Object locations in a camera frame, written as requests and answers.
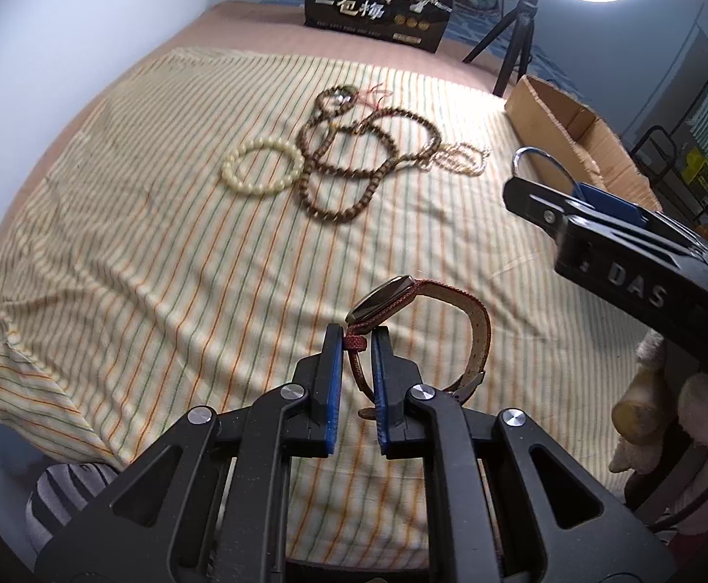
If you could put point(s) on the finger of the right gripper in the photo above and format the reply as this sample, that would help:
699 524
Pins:
609 204

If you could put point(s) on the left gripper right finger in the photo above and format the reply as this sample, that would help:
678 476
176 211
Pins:
400 435

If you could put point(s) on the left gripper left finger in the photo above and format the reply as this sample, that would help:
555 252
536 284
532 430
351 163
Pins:
310 427

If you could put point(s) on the red strap wristwatch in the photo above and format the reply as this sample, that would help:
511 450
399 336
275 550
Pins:
393 296

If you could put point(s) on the right hand white glove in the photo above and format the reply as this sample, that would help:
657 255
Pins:
649 408

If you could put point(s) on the cardboard box tray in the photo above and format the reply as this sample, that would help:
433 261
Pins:
548 119

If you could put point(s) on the black tripod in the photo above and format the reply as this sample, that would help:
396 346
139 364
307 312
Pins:
521 23

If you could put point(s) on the striped yellow cloth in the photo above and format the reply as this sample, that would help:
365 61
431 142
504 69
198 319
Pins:
134 284

